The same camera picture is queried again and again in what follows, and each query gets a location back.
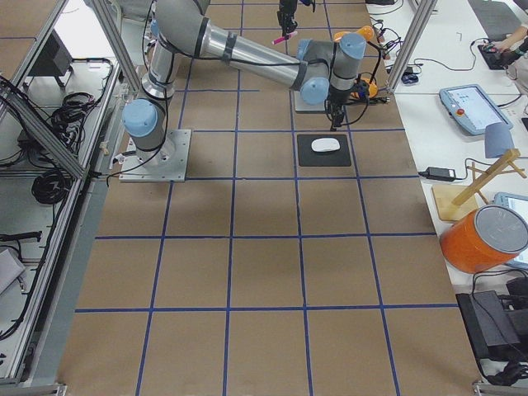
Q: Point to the aluminium frame post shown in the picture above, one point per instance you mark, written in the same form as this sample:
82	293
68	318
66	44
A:
413	35

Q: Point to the white computer mouse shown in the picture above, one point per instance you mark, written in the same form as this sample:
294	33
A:
325	145

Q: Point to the orange desk lamp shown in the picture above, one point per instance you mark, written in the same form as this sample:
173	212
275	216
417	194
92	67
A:
367	62

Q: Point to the person hand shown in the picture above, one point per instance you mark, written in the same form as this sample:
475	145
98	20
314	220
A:
506	54

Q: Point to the pink highlighter pen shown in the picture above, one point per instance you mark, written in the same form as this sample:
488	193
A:
284	38

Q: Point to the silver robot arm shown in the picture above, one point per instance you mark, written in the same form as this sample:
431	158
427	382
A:
323	73

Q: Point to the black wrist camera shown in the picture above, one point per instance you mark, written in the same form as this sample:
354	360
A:
361	90

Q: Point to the orange cylinder container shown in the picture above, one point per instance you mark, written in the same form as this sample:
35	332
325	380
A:
479	241

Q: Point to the black mousepad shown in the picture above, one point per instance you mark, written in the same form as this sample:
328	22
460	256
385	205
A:
308	158

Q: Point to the blue teach pendant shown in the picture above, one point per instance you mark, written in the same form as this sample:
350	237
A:
472	109
517	206

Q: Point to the wooden stand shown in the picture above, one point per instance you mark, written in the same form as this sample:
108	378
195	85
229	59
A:
455	202

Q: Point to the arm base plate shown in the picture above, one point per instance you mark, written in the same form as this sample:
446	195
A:
169	165

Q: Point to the black power adapter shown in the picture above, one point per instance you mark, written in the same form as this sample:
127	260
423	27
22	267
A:
440	174

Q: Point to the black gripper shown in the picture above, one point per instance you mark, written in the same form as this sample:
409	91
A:
285	7
337	98

